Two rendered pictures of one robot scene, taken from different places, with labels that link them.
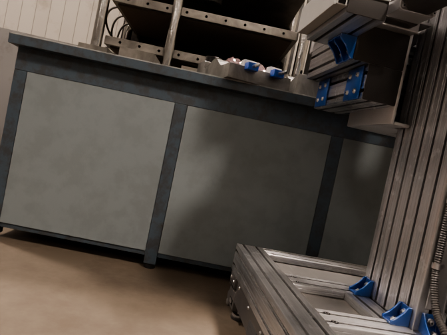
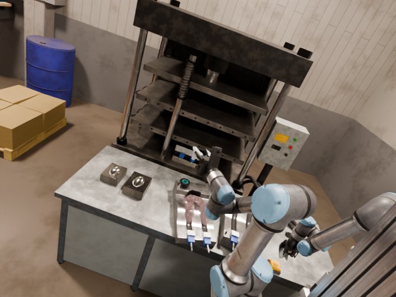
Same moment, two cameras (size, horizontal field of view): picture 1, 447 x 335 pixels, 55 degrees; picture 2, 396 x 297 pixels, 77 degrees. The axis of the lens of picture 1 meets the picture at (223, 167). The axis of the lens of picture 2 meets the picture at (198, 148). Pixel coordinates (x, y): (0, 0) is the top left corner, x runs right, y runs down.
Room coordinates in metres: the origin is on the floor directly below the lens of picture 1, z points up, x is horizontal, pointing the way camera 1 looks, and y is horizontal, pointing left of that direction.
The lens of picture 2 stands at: (0.53, 0.10, 2.06)
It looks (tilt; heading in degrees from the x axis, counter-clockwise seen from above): 28 degrees down; 2
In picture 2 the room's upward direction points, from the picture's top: 21 degrees clockwise
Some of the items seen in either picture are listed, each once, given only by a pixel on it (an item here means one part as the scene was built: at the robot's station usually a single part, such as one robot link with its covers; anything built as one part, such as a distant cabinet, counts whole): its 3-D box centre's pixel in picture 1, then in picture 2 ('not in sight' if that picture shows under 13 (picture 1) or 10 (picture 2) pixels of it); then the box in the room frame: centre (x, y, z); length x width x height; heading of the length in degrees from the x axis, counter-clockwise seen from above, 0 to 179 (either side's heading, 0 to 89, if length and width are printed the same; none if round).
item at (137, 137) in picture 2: not in sight; (185, 149); (2.85, 0.29, 0.76); 1.30 x 0.84 x 0.06; 92
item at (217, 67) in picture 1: (239, 76); (193, 210); (1.90, 0.02, 0.86); 0.50 x 0.26 x 0.11; 19
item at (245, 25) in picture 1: (207, 33); (201, 105); (2.90, 0.29, 1.27); 1.10 x 0.74 x 0.05; 92
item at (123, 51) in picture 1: (139, 62); (137, 185); (1.95, 0.46, 0.84); 0.20 x 0.15 x 0.07; 2
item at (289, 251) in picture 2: not in sight; (291, 244); (1.71, -0.60, 1.06); 0.09 x 0.08 x 0.12; 2
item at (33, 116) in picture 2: not in sight; (15, 118); (3.00, 2.46, 0.20); 1.13 x 0.82 x 0.39; 12
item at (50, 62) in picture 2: not in sight; (50, 72); (4.06, 2.82, 0.48); 0.66 x 0.64 x 0.96; 98
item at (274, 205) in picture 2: not in sight; (251, 245); (1.21, -0.19, 1.41); 0.15 x 0.12 x 0.55; 124
